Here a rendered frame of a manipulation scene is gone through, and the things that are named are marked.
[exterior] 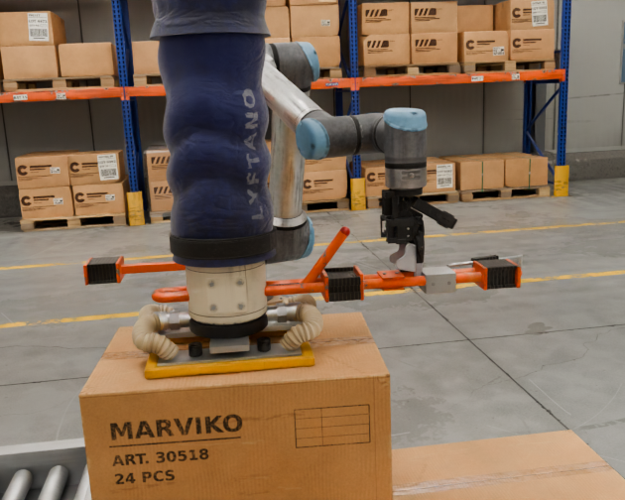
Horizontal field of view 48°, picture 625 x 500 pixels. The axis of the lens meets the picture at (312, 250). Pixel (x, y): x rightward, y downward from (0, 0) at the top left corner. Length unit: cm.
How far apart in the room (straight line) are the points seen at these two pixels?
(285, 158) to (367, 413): 101
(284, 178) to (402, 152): 78
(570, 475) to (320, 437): 72
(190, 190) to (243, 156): 12
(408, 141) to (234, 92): 38
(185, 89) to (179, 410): 61
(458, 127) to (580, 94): 192
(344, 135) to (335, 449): 67
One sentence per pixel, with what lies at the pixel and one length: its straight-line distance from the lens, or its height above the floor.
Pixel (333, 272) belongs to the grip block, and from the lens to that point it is 158.
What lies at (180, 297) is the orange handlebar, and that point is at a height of 108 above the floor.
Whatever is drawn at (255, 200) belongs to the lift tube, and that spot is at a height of 128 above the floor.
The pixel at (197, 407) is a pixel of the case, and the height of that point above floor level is 90.
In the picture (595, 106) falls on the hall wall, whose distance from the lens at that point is 1149.
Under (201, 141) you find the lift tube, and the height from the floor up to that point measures 140.
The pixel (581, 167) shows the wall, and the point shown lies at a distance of 1130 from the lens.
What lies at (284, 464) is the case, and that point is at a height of 77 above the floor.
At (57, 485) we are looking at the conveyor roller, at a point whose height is 54.
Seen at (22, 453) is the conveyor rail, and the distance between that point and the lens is 207.
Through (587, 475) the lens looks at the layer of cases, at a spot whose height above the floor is 54.
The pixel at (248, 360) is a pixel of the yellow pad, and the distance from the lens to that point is 144.
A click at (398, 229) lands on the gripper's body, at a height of 119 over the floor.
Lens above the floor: 149
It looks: 13 degrees down
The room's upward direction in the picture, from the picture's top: 2 degrees counter-clockwise
